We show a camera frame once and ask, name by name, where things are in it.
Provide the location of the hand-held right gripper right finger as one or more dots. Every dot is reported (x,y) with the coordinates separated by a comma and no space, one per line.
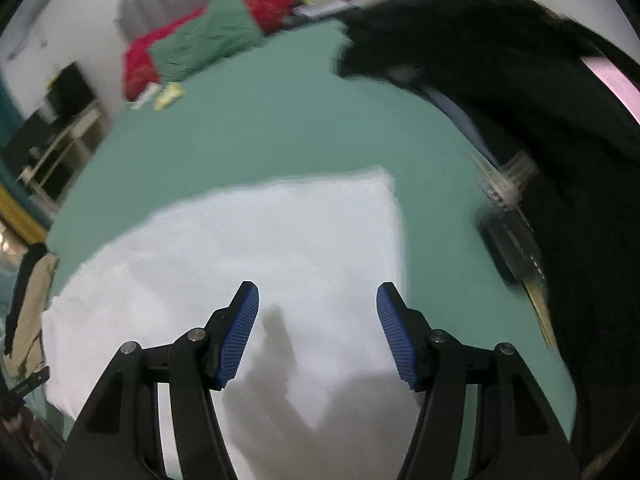
(396,335)

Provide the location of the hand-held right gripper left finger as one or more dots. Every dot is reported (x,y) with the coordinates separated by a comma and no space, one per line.
(239,335)

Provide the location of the white hooded jacket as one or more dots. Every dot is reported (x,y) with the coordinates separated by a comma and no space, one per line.
(250,240)

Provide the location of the pile of black clothes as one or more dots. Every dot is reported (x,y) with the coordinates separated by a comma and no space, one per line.
(575,185)

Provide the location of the beige pants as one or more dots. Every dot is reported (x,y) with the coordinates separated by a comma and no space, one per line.
(32,310)

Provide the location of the black car key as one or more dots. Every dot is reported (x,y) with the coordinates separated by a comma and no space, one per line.
(502,250)

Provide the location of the teal and yellow curtain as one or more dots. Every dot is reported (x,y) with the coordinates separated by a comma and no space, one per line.
(17,205)

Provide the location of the bed with green sheet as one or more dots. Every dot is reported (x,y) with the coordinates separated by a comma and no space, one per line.
(275,125)

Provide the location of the white desk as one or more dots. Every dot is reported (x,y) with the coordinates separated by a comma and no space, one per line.
(65,150)

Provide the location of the black monitor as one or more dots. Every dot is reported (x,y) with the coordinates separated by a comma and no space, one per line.
(25,140)

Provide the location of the yellow-green packet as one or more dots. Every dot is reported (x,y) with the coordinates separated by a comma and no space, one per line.
(170,96)

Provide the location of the white flat packet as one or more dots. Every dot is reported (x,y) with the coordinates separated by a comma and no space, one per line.
(146,96)

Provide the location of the green pillow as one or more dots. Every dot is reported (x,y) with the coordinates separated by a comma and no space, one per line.
(210,40)

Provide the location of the black computer tower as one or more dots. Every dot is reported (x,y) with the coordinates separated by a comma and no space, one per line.
(70,90)

